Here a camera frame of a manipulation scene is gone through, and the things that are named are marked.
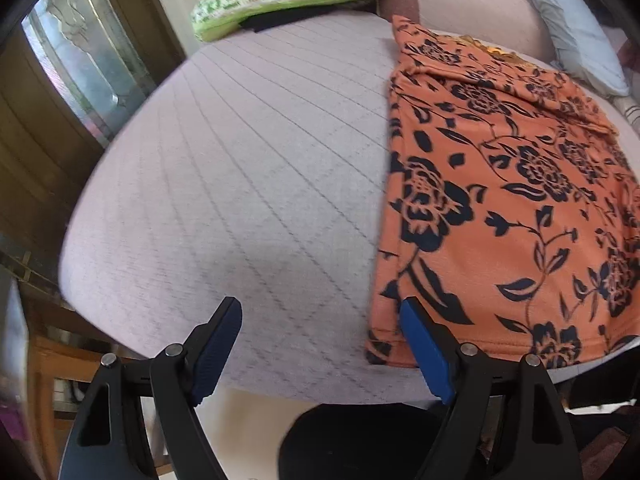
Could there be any striped floral pillow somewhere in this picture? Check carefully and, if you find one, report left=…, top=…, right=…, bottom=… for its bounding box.
left=611, top=96, right=640, bottom=136

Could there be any person black trouser leg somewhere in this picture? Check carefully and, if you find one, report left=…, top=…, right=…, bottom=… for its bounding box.
left=278, top=362, right=639, bottom=479

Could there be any wooden chair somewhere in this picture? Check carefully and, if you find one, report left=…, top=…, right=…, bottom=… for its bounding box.
left=22, top=298, right=138, bottom=479

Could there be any grey blue pillow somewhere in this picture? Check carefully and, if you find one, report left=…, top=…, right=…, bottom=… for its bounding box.
left=530, top=0, right=630, bottom=98

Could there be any pink maroon bed headboard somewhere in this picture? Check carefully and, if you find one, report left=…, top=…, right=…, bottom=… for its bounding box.
left=378, top=0, right=556, bottom=63

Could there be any pink grid bed mattress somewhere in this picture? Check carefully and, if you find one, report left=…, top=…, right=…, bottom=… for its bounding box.
left=60, top=12, right=639, bottom=403

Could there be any orange black floral garment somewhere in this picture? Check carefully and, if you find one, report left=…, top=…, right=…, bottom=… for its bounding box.
left=366, top=15, right=639, bottom=368

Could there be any wooden glass door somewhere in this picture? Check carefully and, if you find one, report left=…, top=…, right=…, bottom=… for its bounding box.
left=1, top=0, right=186, bottom=296

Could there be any black folded cloth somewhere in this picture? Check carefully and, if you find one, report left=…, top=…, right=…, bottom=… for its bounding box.
left=240, top=0, right=376, bottom=32

